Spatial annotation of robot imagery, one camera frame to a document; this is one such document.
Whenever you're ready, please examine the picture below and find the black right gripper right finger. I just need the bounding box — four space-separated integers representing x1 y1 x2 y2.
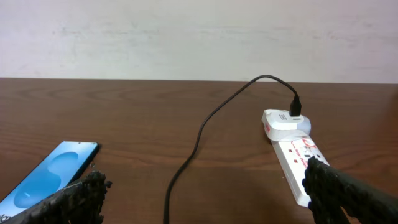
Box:
302 156 397 224

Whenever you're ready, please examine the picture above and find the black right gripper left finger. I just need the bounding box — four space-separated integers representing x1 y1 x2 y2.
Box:
9 171 112 224

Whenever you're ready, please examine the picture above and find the blue screen Galaxy smartphone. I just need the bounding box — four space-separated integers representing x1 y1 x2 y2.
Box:
1 141 100 223

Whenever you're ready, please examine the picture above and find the white power strip socket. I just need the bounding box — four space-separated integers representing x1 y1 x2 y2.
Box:
272 136 329 207

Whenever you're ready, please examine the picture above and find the black USB charging cable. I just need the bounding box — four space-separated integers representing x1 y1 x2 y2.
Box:
162 74 302 224

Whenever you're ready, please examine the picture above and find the white USB charger adapter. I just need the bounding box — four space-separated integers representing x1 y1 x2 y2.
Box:
262 109 311 142

